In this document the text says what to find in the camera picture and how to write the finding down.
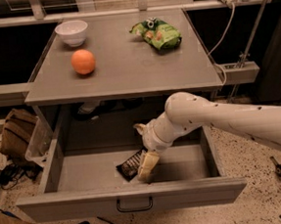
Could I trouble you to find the metal tripod pole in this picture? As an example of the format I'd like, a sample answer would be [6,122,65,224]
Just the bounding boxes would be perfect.
[217,0,281,105]

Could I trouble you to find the brown backpack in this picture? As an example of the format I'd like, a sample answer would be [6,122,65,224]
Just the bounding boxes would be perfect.
[0,109,38,167]

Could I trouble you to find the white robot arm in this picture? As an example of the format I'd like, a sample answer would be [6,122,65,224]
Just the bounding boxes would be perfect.
[135,92,281,181]

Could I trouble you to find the black drawer handle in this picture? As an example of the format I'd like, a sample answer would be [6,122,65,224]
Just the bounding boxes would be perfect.
[117,197,154,213]

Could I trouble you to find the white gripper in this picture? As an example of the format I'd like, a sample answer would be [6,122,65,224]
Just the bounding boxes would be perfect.
[133,117,174,182]

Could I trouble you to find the grey open drawer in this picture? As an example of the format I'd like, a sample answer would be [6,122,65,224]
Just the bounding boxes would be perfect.
[17,106,246,222]

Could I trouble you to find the black caster wheel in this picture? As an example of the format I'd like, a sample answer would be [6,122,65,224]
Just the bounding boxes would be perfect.
[270,157,281,177]

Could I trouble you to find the white cable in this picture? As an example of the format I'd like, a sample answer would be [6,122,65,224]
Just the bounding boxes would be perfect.
[202,1,242,87]

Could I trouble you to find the grey cabinet counter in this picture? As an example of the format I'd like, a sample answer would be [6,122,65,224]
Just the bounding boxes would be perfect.
[17,4,228,142]

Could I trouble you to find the black cables on floor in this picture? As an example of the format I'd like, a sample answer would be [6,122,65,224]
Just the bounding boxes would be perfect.
[0,160,46,203]

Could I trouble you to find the black rxbar chocolate wrapper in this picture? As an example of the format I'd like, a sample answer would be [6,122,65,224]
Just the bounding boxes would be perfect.
[116,147,147,182]

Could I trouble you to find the white ceramic bowl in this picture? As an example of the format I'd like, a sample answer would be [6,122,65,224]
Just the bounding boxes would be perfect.
[55,20,88,47]

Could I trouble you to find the green chip bag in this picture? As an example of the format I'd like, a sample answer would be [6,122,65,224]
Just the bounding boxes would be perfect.
[129,18,182,51]

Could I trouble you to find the clear plastic bin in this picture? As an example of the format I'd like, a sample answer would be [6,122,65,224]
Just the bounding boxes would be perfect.
[25,120,52,167]

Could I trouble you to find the orange fruit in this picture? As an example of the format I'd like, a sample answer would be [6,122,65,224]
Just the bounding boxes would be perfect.
[71,49,96,75]

